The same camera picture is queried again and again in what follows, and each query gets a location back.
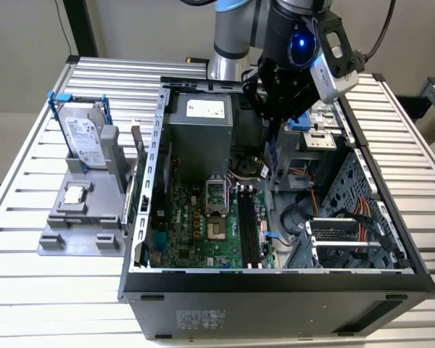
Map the grey power supply unit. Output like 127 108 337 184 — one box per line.
162 92 235 182

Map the black metal post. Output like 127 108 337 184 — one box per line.
63 0 99 59

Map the silver CPU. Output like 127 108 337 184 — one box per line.
64 187 85 204

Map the black camera bracket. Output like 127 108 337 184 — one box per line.
313 10 367 79

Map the green motherboard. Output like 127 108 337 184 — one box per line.
146 177 276 271

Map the white clip RAM slot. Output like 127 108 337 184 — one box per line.
239 185 253 269
248 185 262 269

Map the grey parts rack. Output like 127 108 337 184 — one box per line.
36 125 137 258

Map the white purple wire bundle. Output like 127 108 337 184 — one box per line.
228 169 262 183

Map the hard disk in blue carrier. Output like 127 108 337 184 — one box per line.
46 92 112 171

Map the blue drive latch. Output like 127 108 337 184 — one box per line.
288 112 310 131

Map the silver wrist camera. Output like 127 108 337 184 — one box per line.
309 46 360 103

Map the grey metal disk bay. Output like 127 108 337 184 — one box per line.
284 217 389 269

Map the black open PC case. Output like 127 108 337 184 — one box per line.
117 74 435 341

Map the RAM stick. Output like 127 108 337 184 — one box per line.
50 216 117 225
264 126 281 174

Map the metal socket cover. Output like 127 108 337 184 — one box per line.
205 175 228 218

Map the orange red yellow wire bundle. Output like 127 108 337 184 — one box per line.
351 197 373 244

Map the CPU socket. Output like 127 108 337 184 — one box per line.
206 215 228 242

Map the green graphics card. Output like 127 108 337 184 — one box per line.
121 120 149 236

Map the black SATA cable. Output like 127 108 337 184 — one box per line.
279 201 309 237

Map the blue expansion slot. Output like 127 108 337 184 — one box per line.
152 233 168 252

